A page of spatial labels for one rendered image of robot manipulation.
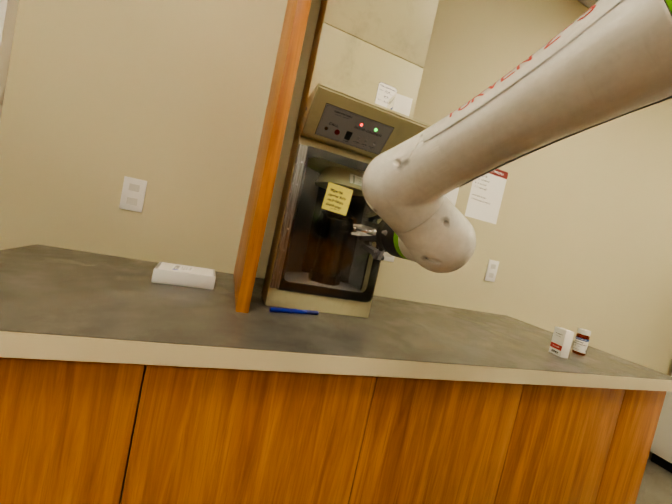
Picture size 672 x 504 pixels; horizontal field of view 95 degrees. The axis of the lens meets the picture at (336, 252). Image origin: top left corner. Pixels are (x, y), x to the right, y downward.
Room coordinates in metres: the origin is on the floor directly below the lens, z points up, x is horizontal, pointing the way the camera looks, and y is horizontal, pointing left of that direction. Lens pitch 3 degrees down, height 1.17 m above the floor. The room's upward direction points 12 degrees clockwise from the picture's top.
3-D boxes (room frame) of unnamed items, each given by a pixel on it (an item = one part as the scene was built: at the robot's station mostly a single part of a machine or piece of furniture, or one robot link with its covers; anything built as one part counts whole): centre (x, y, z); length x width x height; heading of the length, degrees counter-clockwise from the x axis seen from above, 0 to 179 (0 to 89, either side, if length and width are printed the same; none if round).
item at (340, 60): (1.01, 0.05, 1.32); 0.32 x 0.25 x 0.77; 110
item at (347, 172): (0.89, 0.01, 1.19); 0.30 x 0.01 x 0.40; 109
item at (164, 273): (0.91, 0.42, 0.96); 0.16 x 0.12 x 0.04; 114
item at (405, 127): (0.84, -0.01, 1.46); 0.32 x 0.11 x 0.10; 110
